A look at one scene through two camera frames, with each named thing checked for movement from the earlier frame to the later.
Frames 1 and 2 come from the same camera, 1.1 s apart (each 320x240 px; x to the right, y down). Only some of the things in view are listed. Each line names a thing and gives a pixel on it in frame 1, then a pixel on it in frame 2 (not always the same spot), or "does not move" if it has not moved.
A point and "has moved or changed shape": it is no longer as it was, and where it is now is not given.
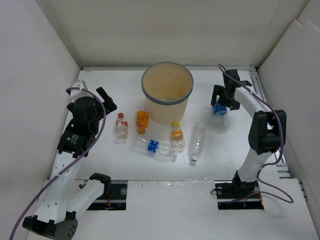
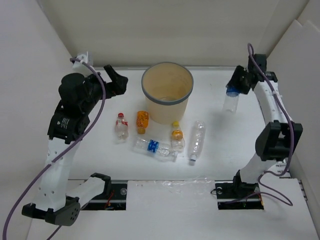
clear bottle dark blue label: (221, 120) has moved or changed shape
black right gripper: (218, 90) → (234, 80)
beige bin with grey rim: (167, 87) does not move
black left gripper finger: (108, 103) → (118, 85)
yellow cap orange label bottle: (178, 143) does not move
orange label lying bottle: (142, 121) does not move
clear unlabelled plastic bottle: (200, 133) does not move
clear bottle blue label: (146, 145) does not move
